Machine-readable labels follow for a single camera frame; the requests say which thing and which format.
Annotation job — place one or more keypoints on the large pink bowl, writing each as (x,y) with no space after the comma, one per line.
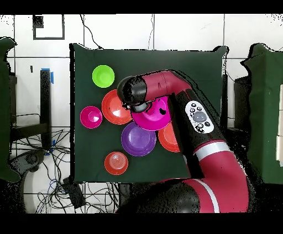
(152,120)

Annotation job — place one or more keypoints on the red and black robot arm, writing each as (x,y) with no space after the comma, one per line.
(221,176)

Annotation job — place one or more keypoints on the purple bowl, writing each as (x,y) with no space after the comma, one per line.
(138,140)

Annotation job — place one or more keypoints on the large orange bowl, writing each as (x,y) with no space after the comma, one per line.
(110,110)
(168,139)

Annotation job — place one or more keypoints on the small orange bowl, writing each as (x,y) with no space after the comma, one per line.
(116,163)

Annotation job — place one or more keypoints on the small red bowl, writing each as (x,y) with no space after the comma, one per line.
(88,118)

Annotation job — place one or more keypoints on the small green bowl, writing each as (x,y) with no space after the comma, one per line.
(103,76)

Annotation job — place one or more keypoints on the dark green tablecloth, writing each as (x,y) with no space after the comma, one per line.
(143,59)

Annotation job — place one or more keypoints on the black metal stand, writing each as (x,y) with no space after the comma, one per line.
(224,88)
(45,99)

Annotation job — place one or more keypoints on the blue tape strip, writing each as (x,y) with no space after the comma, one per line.
(52,77)
(53,142)

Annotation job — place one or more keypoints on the black power box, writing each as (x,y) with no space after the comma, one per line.
(74,194)

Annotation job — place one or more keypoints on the black tape square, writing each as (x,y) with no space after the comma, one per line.
(48,38)

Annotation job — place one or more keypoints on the green cloth covered table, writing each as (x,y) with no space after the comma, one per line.
(265,110)
(5,110)

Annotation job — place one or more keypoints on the gray pedestal leg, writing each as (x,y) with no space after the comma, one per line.
(28,159)

